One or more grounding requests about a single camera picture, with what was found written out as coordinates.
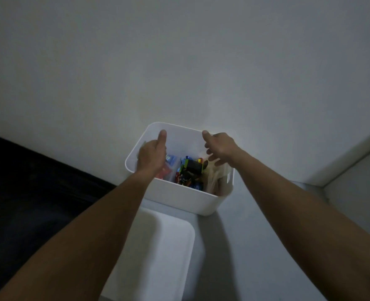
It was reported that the white bin lid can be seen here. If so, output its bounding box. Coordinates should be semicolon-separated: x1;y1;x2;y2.
99;207;196;301

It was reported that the person's left hand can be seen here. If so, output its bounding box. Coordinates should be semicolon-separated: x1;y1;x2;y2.
136;129;167;178

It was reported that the person's right forearm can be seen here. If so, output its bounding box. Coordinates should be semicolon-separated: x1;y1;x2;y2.
233;150;370;301

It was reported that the clear plastic container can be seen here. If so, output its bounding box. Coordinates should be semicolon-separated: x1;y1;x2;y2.
155;153;177;181

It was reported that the white plastic storage bin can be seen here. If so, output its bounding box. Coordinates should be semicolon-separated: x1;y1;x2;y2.
124;122;235;216

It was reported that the person's left forearm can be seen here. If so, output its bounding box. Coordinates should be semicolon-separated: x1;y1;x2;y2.
0;171;157;301

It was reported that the pile of candies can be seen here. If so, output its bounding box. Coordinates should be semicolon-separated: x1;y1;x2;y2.
175;156;205;190

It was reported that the bag of yellow chips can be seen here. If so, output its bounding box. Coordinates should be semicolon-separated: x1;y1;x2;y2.
203;159;233;196

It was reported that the person's right hand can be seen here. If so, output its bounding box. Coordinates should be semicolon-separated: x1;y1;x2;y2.
202;130;245;168

